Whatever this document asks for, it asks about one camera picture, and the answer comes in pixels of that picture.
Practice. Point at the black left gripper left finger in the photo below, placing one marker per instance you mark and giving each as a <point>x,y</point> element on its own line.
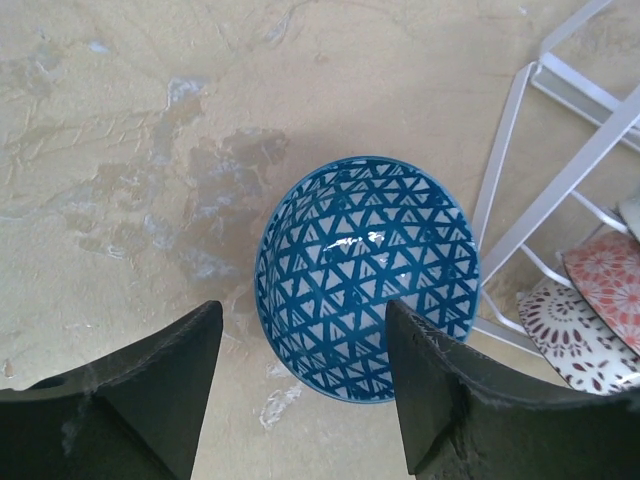
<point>136,413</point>

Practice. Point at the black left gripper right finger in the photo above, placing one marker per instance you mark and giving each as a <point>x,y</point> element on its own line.
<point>463,415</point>

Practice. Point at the white bowl maroon pattern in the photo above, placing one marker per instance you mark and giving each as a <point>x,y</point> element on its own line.
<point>576,342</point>

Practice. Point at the orange floral pattern bowl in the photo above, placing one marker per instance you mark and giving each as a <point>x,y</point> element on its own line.
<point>605,271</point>

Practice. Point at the blue triangle pattern bowl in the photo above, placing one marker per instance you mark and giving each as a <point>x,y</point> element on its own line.
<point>346,240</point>

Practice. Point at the white bowl green pattern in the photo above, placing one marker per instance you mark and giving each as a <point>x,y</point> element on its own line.
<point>629,211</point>

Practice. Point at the white wire dish rack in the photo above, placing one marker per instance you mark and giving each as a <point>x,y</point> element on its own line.
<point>571,116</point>

